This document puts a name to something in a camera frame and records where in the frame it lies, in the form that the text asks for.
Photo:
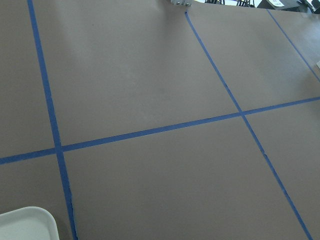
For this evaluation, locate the cream plastic tray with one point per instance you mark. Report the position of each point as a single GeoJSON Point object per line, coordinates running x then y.
{"type": "Point", "coordinates": [28, 223]}

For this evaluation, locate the black box with label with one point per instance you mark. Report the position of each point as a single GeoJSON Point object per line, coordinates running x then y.
{"type": "Point", "coordinates": [281, 5]}

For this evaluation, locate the aluminium frame post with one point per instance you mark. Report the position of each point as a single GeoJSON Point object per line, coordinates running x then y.
{"type": "Point", "coordinates": [185, 3]}

